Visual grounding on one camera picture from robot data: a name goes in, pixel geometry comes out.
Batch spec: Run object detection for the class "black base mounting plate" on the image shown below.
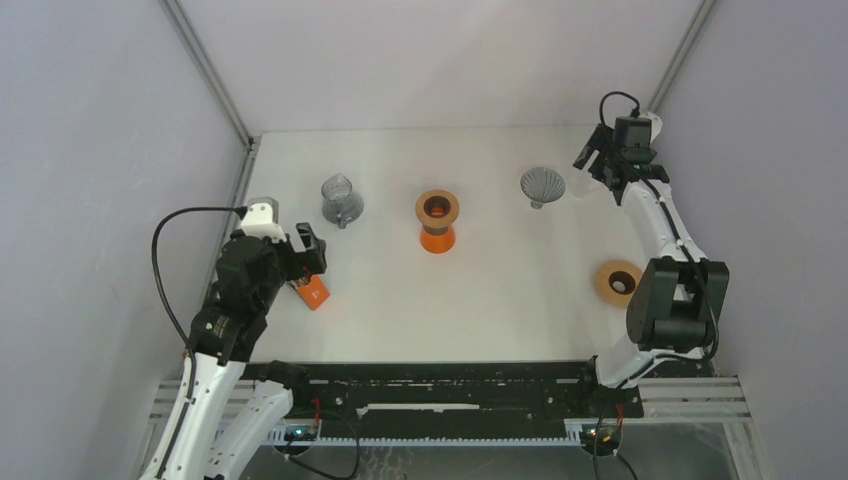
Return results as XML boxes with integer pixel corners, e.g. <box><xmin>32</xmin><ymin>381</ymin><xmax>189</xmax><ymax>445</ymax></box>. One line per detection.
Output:
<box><xmin>293</xmin><ymin>361</ymin><xmax>644</xmax><ymax>442</ymax></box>

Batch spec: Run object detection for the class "orange coffee filter box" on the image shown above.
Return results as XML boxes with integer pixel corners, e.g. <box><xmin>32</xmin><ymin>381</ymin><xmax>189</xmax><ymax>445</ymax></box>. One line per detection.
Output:
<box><xmin>287</xmin><ymin>275</ymin><xmax>331</xmax><ymax>311</ymax></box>

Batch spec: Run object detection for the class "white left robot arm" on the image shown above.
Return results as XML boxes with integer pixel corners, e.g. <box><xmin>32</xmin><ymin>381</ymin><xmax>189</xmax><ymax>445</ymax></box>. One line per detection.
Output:
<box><xmin>142</xmin><ymin>223</ymin><xmax>326</xmax><ymax>479</ymax></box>

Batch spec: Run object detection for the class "clear ribbed glass dripper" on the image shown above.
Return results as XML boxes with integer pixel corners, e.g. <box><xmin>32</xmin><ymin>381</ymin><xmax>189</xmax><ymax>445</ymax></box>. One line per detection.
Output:
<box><xmin>520</xmin><ymin>167</ymin><xmax>566</xmax><ymax>210</ymax></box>

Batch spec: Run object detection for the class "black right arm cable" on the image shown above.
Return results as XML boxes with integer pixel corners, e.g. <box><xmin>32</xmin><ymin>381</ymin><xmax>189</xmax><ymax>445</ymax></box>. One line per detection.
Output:
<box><xmin>598</xmin><ymin>90</ymin><xmax>721</xmax><ymax>362</ymax></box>

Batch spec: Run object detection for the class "aluminium frame rail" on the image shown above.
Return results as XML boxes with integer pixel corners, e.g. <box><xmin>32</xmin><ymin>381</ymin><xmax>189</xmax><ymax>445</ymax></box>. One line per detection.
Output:
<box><xmin>158</xmin><ymin>0</ymin><xmax>256</xmax><ymax>150</ymax></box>

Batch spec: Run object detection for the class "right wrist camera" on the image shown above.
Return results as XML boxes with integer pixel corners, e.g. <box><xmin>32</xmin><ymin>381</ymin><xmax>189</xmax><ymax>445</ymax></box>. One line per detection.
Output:
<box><xmin>612</xmin><ymin>111</ymin><xmax>663</xmax><ymax>157</ymax></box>

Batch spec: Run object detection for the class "orange glass carafe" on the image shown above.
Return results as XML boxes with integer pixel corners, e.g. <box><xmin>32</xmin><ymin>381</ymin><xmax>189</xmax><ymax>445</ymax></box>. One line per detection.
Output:
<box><xmin>419</xmin><ymin>226</ymin><xmax>456</xmax><ymax>254</ymax></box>

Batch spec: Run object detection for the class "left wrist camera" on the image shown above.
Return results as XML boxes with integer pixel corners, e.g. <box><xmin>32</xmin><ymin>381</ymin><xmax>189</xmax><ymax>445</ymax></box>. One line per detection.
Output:
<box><xmin>239</xmin><ymin>197</ymin><xmax>288</xmax><ymax>243</ymax></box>

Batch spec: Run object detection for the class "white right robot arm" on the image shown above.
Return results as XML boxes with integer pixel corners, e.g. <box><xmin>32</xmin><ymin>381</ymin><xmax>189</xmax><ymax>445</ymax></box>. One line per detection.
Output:
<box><xmin>573</xmin><ymin>117</ymin><xmax>730</xmax><ymax>416</ymax></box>

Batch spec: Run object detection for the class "wooden dripper holder ring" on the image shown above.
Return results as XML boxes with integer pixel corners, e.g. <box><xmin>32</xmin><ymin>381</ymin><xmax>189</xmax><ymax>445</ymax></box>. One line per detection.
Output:
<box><xmin>414</xmin><ymin>189</ymin><xmax>461</xmax><ymax>237</ymax></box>

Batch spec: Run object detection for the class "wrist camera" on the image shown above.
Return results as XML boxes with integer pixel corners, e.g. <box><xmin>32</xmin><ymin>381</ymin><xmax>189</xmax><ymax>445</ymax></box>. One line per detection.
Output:
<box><xmin>612</xmin><ymin>111</ymin><xmax>663</xmax><ymax>157</ymax></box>
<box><xmin>239</xmin><ymin>197</ymin><xmax>288</xmax><ymax>243</ymax></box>

